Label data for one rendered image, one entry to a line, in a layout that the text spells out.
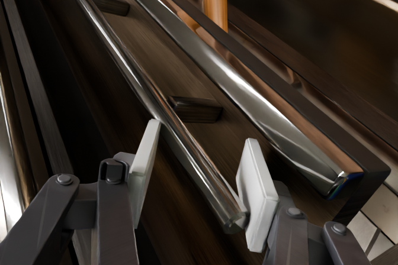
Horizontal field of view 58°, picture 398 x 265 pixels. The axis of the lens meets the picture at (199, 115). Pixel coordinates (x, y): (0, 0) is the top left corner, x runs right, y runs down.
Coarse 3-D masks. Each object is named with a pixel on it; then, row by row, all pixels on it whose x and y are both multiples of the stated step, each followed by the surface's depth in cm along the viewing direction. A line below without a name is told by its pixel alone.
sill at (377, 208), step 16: (192, 0) 60; (240, 32) 52; (256, 48) 48; (272, 64) 45; (288, 80) 43; (304, 80) 43; (304, 96) 41; (320, 96) 40; (336, 112) 38; (352, 128) 37; (368, 144) 35; (384, 144) 35; (384, 160) 33; (384, 192) 32; (368, 208) 35; (384, 208) 33; (384, 224) 34
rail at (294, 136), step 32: (160, 0) 31; (192, 32) 26; (224, 64) 23; (256, 96) 21; (256, 128) 21; (288, 128) 19; (288, 160) 19; (320, 160) 17; (352, 160) 18; (320, 192) 17
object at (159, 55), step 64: (64, 0) 60; (128, 0) 40; (192, 64) 30; (256, 64) 25; (128, 128) 39; (192, 128) 29; (320, 128) 20; (192, 192) 29; (192, 256) 29; (256, 256) 23
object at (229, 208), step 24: (96, 0) 37; (120, 0) 39; (96, 24) 32; (120, 48) 28; (120, 72) 27; (144, 72) 26; (144, 96) 24; (168, 120) 22; (192, 120) 25; (168, 144) 21; (192, 144) 20; (192, 168) 19; (216, 168) 19; (216, 192) 18; (216, 216) 17; (240, 216) 17
